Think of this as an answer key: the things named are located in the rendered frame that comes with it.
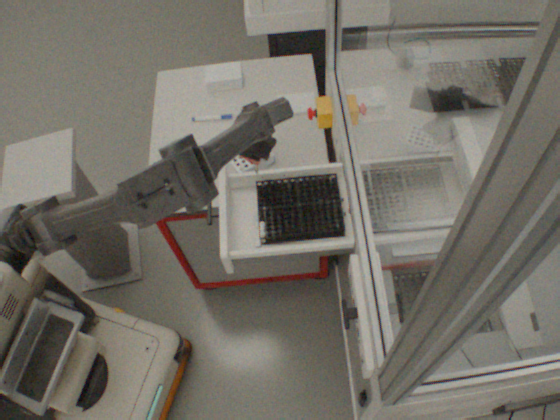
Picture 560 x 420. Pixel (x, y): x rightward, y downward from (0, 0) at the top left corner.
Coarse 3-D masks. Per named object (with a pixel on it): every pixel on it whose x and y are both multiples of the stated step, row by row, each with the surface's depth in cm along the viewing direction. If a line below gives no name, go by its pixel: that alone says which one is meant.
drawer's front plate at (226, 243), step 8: (224, 168) 138; (224, 176) 136; (224, 184) 135; (224, 192) 134; (224, 200) 133; (224, 208) 131; (224, 216) 130; (224, 224) 129; (224, 232) 128; (224, 240) 127; (232, 240) 137; (224, 248) 126; (232, 248) 136; (224, 256) 125; (224, 264) 128; (232, 264) 132; (232, 272) 133
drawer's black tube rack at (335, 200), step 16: (320, 176) 139; (336, 176) 138; (272, 192) 140; (288, 192) 136; (304, 192) 136; (320, 192) 136; (336, 192) 136; (272, 208) 134; (288, 208) 138; (304, 208) 137; (320, 208) 133; (336, 208) 134; (272, 224) 132; (288, 224) 135; (304, 224) 131; (320, 224) 135; (336, 224) 131; (272, 240) 133; (288, 240) 133; (304, 240) 133
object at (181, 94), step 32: (256, 64) 180; (288, 64) 179; (160, 96) 175; (192, 96) 174; (224, 96) 173; (256, 96) 172; (160, 128) 167; (192, 128) 166; (224, 128) 166; (288, 128) 164; (288, 160) 158; (320, 160) 158; (160, 224) 159; (192, 224) 162; (192, 256) 183
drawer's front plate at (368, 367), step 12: (360, 276) 121; (360, 288) 119; (360, 300) 118; (360, 312) 116; (360, 324) 115; (360, 336) 118; (360, 348) 120; (360, 360) 121; (372, 360) 111; (372, 372) 112
